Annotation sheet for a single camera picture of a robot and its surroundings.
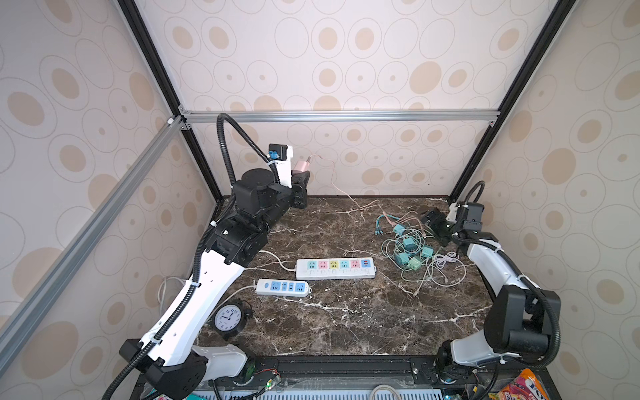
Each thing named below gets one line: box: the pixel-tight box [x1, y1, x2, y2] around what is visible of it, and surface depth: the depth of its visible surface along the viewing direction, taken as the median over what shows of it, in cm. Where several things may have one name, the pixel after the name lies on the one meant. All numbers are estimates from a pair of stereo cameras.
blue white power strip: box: [255, 278, 312, 298], surface depth 90 cm
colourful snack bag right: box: [487, 367, 551, 400], surface depth 70 cm
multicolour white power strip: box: [295, 257, 377, 280], surface depth 94 cm
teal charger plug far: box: [392, 223, 407, 236], surface depth 108 cm
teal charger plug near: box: [395, 252, 410, 266], surface depth 98 cm
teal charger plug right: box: [421, 246, 434, 258], surface depth 101 cm
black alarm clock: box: [212, 300, 253, 344], surface depth 83 cm
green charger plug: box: [408, 256, 422, 271], surface depth 96 cm
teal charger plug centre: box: [403, 237, 419, 253], surface depth 102 cm
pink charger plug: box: [293, 155, 312, 172], surface depth 60 cm
